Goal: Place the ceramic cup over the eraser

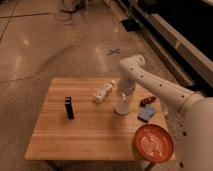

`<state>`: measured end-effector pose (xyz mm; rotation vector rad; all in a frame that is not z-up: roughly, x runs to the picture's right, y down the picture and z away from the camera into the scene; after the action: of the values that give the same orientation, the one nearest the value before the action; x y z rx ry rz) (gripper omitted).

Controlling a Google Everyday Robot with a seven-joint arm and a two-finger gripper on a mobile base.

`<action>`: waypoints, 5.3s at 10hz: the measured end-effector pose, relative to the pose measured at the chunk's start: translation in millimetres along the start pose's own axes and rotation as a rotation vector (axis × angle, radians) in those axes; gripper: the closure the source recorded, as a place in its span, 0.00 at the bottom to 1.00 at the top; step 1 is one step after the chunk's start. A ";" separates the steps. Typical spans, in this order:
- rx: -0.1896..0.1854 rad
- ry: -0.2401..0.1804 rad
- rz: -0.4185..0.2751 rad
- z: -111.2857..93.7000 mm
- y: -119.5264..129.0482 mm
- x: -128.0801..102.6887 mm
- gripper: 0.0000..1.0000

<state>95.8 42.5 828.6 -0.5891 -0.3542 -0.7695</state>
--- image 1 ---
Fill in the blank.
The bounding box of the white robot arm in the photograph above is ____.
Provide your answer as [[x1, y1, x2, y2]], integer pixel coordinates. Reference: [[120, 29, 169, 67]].
[[118, 55, 213, 171]]

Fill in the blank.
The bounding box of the black eraser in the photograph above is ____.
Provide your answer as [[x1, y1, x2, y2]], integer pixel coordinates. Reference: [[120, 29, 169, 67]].
[[65, 97, 74, 119]]

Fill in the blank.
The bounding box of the white plastic bottle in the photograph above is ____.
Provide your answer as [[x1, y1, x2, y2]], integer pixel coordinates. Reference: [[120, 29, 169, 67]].
[[93, 80, 115, 104]]

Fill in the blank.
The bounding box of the small red brown object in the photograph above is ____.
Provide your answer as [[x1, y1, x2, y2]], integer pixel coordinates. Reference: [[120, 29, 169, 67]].
[[140, 96, 156, 107]]

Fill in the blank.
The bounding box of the blue sponge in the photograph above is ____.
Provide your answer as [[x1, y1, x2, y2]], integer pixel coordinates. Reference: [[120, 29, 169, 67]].
[[138, 105, 155, 122]]

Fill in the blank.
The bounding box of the wooden table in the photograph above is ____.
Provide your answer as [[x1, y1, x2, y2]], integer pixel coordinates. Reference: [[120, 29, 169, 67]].
[[23, 77, 177, 171]]

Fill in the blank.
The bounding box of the orange patterned plate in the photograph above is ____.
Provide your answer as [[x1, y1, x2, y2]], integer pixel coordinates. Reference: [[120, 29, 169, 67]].
[[134, 124, 174, 163]]

